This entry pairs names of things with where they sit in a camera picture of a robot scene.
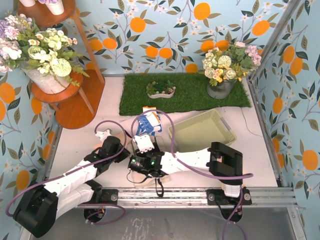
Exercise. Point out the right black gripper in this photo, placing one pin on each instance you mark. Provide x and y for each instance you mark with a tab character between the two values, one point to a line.
155	147

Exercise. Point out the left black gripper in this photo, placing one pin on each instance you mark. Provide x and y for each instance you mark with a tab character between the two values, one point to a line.
110	141

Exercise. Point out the cream glove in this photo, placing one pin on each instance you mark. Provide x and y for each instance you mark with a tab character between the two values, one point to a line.
122	136

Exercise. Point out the beige canvas work glove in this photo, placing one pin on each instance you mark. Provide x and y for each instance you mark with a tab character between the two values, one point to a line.
140	182

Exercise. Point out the blue white knit gloves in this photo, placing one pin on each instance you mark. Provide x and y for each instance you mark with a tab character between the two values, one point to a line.
148	123

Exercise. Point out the green plastic storage basket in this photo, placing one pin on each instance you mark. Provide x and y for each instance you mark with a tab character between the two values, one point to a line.
199	131

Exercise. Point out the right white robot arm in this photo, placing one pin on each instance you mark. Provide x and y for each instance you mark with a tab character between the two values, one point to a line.
218	161

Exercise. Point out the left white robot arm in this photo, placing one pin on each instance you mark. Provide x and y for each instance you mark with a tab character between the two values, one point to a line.
44	203

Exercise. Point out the wooden tiered plant stand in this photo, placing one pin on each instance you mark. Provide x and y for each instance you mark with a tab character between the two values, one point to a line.
76	106

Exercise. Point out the white succulent planter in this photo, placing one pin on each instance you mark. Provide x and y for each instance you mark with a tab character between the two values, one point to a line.
160	89

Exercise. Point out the green artificial grass mat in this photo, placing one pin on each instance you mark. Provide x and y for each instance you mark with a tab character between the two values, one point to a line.
190	94

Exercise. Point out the white pot flower bouquet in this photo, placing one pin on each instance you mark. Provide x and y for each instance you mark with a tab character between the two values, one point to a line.
45	56

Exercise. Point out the grey pot flower bouquet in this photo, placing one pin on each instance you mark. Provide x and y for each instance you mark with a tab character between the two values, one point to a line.
225	66

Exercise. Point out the white small flower pot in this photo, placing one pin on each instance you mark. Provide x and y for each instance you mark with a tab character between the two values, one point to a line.
56	7

